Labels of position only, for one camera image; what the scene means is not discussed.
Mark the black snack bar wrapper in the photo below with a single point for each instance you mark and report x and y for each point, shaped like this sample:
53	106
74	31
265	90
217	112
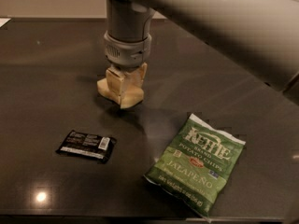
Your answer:
90	146

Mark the green jalapeno chip bag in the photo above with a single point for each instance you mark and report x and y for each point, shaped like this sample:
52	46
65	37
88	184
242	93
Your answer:
196	165

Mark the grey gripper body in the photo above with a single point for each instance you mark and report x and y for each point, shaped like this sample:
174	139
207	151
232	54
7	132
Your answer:
128	54

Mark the pale yellow sponge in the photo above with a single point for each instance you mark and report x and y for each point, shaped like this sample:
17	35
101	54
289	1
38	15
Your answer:
132	96

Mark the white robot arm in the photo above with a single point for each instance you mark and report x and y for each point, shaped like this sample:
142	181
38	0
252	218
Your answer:
260	35

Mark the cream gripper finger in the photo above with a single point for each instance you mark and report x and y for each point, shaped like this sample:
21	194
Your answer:
138	75
117	83

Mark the white paper sheet corner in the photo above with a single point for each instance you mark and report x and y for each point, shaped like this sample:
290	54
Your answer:
4	21

